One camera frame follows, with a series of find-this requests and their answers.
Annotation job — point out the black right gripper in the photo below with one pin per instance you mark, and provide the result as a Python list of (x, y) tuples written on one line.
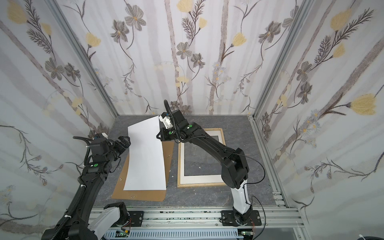
[(163, 134)]

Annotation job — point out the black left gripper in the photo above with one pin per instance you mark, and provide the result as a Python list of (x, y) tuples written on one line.
[(127, 143)]

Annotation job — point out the white photo paper sheet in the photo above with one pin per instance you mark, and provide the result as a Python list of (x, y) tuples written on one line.
[(146, 170)]

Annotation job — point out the clear acrylic sheet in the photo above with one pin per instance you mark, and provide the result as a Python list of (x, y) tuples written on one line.
[(199, 163)]

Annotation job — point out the light wooden picture frame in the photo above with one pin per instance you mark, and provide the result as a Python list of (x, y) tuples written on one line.
[(180, 168)]

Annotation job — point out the brown wooden backing board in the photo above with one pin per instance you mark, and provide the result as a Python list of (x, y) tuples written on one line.
[(144, 195)]

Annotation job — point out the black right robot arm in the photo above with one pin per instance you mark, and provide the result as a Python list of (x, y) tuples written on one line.
[(234, 165)]

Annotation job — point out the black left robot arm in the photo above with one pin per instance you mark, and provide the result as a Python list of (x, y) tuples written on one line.
[(74, 224)]

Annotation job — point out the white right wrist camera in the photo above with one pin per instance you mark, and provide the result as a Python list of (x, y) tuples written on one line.
[(166, 120)]

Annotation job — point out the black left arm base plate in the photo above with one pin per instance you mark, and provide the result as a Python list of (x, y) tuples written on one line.
[(136, 218)]

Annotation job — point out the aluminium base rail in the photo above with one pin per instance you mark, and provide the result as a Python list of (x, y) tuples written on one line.
[(278, 223)]

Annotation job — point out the white slotted cable duct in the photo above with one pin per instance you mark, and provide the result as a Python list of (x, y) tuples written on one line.
[(174, 234)]

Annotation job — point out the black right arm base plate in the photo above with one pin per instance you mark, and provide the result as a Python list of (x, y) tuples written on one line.
[(228, 219)]

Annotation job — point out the aluminium corner post left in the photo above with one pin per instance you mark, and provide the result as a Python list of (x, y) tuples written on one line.
[(80, 52)]

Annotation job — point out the aluminium corner post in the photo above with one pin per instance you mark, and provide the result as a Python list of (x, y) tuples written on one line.
[(80, 52), (298, 22)]

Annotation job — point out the aluminium corner post right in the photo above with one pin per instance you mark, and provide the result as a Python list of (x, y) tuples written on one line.
[(298, 22)]

